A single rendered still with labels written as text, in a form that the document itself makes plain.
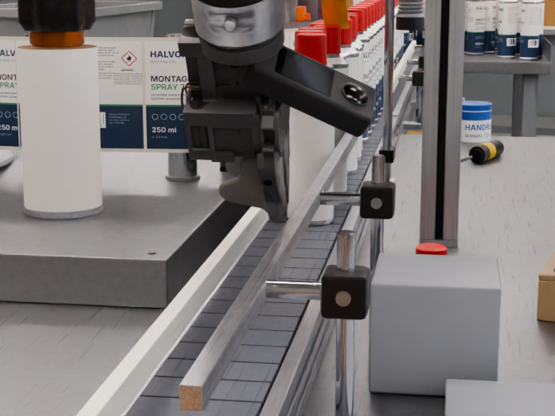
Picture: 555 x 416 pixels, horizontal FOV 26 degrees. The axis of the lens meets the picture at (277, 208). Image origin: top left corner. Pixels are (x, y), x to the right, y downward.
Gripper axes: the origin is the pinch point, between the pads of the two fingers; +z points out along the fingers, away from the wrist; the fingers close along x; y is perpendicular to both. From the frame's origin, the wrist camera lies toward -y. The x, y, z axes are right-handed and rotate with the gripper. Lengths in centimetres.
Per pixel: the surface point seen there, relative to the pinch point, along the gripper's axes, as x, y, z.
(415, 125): -108, -7, 74
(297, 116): -18.0, 1.0, 3.0
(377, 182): 2.4, -9.1, -5.7
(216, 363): 43, -4, -28
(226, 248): 7.9, 3.8, -2.3
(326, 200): 3.3, -4.6, -4.2
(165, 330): 28.2, 3.6, -13.8
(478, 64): -194, -21, 120
